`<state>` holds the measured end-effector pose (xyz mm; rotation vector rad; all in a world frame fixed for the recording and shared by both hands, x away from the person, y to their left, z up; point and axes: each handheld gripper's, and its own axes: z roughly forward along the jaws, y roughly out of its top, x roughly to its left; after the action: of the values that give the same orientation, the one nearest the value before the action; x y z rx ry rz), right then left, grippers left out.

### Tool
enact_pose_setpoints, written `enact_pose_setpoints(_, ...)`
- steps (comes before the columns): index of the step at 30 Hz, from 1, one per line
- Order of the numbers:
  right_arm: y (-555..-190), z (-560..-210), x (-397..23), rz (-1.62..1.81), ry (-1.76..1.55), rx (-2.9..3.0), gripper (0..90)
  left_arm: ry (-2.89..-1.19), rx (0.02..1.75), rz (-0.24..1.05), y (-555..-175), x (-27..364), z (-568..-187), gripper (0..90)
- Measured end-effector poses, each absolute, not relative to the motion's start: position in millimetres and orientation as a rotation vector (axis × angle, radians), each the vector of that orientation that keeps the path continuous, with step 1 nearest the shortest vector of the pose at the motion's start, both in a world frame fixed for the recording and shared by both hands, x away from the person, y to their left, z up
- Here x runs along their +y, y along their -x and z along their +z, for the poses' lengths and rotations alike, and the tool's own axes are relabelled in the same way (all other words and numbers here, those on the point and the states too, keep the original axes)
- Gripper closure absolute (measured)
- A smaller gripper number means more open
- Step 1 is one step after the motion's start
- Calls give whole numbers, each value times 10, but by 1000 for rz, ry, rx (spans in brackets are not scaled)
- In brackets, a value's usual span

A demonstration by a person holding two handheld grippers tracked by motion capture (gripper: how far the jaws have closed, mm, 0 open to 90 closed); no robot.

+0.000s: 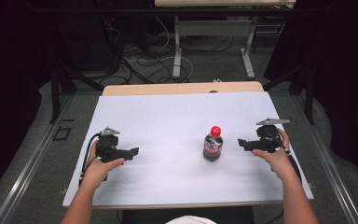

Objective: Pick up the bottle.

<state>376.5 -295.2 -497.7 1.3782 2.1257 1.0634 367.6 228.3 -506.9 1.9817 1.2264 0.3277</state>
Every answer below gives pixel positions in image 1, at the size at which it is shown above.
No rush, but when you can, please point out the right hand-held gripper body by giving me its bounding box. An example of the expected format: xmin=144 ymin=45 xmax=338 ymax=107
xmin=255 ymin=117 xmax=291 ymax=154

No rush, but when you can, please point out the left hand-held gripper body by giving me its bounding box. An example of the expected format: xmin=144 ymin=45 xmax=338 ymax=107
xmin=95 ymin=126 xmax=121 ymax=163

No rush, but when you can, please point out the red bottle cap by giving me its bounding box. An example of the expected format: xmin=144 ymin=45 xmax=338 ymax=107
xmin=210 ymin=125 xmax=223 ymax=138

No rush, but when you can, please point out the dark cola bottle red label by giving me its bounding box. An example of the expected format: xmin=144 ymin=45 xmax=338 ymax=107
xmin=202 ymin=125 xmax=225 ymax=163

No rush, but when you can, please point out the person's right hand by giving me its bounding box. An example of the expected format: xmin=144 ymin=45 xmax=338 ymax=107
xmin=252 ymin=128 xmax=294 ymax=182

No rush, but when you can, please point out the person's left hand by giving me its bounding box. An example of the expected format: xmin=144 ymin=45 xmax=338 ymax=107
xmin=81 ymin=139 xmax=126 ymax=191

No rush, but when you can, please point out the white board sheet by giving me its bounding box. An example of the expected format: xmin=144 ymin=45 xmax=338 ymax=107
xmin=62 ymin=91 xmax=314 ymax=209

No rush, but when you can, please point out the black metal stand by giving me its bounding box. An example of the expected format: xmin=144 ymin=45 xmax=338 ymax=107
xmin=49 ymin=60 xmax=105 ymax=124
xmin=262 ymin=60 xmax=317 ymax=126

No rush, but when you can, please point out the wooden table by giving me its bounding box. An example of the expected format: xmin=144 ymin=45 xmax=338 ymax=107
xmin=69 ymin=80 xmax=296 ymax=211

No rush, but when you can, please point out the person's dark lap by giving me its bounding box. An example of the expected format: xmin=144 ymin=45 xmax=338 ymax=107
xmin=121 ymin=205 xmax=256 ymax=224

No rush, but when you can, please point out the person's white garment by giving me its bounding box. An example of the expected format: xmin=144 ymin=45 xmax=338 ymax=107
xmin=164 ymin=215 xmax=217 ymax=224

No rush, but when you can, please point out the dark curtain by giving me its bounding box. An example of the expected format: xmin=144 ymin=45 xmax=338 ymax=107
xmin=0 ymin=0 xmax=63 ymax=208
xmin=262 ymin=0 xmax=358 ymax=185

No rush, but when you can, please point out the white-legged background desk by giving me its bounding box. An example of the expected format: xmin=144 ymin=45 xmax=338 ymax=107
xmin=154 ymin=0 xmax=296 ymax=80

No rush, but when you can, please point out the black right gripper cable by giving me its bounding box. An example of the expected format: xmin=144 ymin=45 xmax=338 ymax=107
xmin=267 ymin=133 xmax=303 ymax=185

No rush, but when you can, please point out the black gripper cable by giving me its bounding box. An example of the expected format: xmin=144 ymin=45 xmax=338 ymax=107
xmin=267 ymin=133 xmax=303 ymax=185
xmin=78 ymin=133 xmax=103 ymax=188

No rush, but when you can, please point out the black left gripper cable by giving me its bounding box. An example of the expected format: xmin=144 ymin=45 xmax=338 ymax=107
xmin=78 ymin=133 xmax=103 ymax=188

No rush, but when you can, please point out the metal floor rail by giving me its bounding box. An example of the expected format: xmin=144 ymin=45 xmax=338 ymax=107
xmin=287 ymin=92 xmax=358 ymax=224
xmin=0 ymin=93 xmax=76 ymax=224

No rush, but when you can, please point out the black floor cable bundle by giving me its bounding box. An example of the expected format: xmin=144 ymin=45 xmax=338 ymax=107
xmin=97 ymin=15 xmax=236 ymax=86

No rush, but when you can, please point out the white floor cable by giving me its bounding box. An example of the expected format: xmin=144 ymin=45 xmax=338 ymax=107
xmin=126 ymin=16 xmax=195 ymax=83

